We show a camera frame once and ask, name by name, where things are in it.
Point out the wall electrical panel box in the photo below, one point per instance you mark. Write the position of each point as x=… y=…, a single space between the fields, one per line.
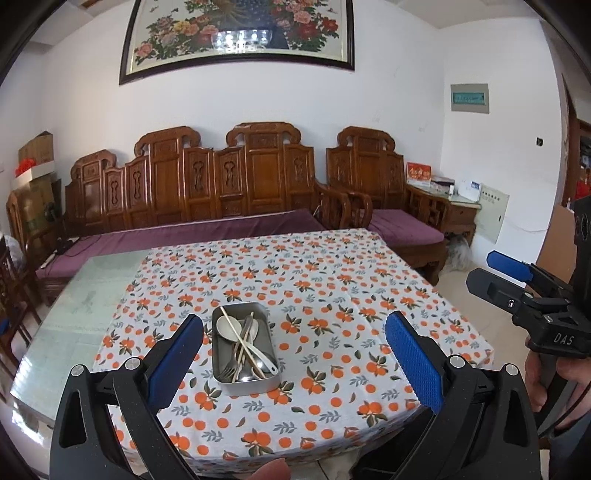
x=471 y=98

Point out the purple sofa cushion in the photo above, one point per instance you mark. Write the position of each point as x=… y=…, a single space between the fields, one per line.
x=66 y=265

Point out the purple armchair cushion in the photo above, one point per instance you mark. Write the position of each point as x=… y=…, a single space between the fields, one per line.
x=400 y=229

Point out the carved wooden armchair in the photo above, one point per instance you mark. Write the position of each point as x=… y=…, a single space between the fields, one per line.
x=365 y=165

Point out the wall mounted white cabinet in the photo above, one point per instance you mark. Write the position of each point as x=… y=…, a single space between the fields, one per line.
x=491 y=215

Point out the wooden chair with clothes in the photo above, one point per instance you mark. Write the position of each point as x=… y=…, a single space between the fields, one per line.
x=16 y=305

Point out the person's left hand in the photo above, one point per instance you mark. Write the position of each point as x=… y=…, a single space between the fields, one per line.
x=274 y=470

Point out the metal fork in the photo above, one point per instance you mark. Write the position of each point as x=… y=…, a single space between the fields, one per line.
x=228 y=371

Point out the framed peacock flower painting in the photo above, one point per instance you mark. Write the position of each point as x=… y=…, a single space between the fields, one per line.
x=162 y=36

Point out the orange patterned tablecloth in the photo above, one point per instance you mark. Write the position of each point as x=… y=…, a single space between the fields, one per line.
x=326 y=296

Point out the large white plastic ladle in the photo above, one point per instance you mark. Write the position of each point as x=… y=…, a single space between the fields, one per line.
x=229 y=328

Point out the stacked cardboard boxes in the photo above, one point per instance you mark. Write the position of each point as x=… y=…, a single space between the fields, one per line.
x=34 y=201

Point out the red gift box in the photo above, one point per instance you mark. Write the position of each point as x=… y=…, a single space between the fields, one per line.
x=418 y=172

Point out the rectangular metal tray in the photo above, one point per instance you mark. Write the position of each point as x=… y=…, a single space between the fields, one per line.
x=222 y=350

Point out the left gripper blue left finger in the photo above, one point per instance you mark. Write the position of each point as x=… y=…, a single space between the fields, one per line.
x=168 y=361

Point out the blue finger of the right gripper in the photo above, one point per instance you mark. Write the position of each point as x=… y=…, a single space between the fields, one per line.
x=495 y=290
x=509 y=266

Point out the carved wooden sofa bench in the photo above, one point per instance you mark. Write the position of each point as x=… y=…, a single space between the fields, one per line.
x=263 y=169

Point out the white plastic bag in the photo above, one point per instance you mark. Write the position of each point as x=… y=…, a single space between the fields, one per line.
x=459 y=254

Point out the wooden side table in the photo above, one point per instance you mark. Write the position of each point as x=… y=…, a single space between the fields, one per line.
x=451 y=215

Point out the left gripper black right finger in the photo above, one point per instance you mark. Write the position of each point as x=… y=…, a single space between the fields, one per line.
x=420 y=358

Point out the smiley face metal spoon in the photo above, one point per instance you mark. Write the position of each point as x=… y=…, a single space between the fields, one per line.
x=241 y=364

